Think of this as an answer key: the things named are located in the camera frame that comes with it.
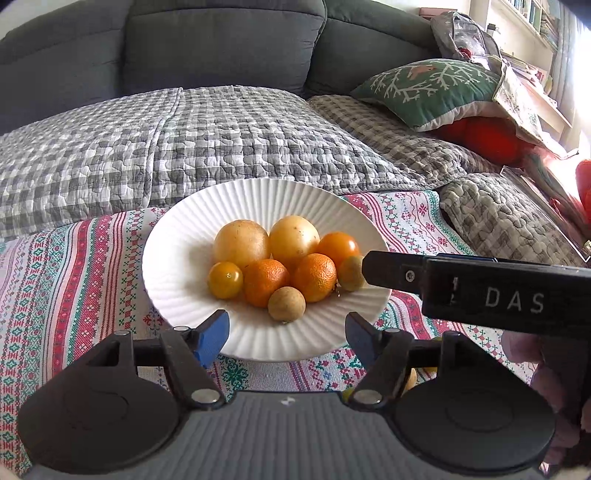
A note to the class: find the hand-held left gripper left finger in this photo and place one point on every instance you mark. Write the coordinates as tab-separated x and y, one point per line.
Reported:
212	336

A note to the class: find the green patterned pillow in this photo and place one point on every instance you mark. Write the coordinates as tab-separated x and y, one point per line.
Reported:
429	90

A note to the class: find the person's right hand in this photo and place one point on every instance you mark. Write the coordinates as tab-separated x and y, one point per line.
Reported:
524	350

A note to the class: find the orange tomato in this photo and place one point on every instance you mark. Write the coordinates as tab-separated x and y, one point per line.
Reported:
225	279
339	248

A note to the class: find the large yellow grapefruit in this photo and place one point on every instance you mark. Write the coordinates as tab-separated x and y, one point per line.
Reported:
241	243
294	237

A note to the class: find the striped embroidered tablecloth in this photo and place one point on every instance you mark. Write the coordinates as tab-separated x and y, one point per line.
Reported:
69	286

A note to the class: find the red cushion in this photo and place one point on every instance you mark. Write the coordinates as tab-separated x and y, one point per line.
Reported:
489	141

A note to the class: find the brown checkered quilt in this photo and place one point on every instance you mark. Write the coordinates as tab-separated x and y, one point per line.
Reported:
485	217

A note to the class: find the orange mandarin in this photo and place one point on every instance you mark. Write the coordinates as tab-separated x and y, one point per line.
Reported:
266	282
315	278

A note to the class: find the small brown kiwi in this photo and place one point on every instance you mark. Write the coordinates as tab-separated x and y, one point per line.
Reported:
351	273
286	303

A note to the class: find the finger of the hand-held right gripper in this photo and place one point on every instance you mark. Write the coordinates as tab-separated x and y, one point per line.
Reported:
392	274

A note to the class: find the white bookshelf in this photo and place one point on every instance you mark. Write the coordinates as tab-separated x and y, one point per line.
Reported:
531	27

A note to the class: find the grey checkered quilt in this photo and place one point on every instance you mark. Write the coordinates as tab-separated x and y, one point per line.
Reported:
138	147

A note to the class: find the printed plastic bag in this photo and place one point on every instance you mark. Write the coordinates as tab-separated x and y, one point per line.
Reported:
464	34

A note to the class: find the white ribbed plate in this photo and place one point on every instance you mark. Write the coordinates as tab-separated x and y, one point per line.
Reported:
184	277

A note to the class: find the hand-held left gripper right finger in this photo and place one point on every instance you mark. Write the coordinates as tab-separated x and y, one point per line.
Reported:
358	336

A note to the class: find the grey sofa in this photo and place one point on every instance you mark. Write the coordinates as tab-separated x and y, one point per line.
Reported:
207	46

